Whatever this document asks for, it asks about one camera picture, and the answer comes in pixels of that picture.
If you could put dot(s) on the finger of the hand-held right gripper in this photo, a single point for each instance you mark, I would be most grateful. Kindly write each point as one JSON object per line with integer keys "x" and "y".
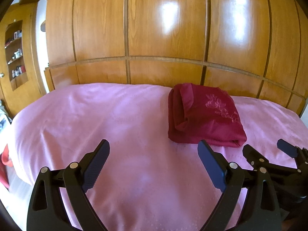
{"x": 252, "y": 155}
{"x": 286, "y": 146}

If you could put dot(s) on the dark red embroidered garment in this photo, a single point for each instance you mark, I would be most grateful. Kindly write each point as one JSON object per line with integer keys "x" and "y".
{"x": 211, "y": 120}

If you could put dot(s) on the group of small bottles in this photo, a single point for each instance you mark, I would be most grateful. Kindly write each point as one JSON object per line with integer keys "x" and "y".
{"x": 16, "y": 53}

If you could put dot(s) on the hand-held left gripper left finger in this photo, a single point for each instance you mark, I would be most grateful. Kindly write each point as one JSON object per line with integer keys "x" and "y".
{"x": 96, "y": 166}

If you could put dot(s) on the pile of small household objects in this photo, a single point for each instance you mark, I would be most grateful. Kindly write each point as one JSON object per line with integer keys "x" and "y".
{"x": 3, "y": 115}

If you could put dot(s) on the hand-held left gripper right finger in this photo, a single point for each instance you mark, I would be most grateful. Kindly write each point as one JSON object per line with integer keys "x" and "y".
{"x": 211, "y": 166}

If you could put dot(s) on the pink bedspread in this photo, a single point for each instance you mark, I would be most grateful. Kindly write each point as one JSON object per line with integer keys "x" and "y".
{"x": 96, "y": 115}

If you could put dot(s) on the wooden wardrobe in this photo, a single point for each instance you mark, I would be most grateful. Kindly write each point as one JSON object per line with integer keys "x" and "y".
{"x": 168, "y": 28}

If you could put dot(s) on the red box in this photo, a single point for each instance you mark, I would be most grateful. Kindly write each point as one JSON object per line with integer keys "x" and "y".
{"x": 4, "y": 158}

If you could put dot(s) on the wooden cabinet with shelf niche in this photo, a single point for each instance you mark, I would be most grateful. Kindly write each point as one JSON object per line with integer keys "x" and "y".
{"x": 31, "y": 77}

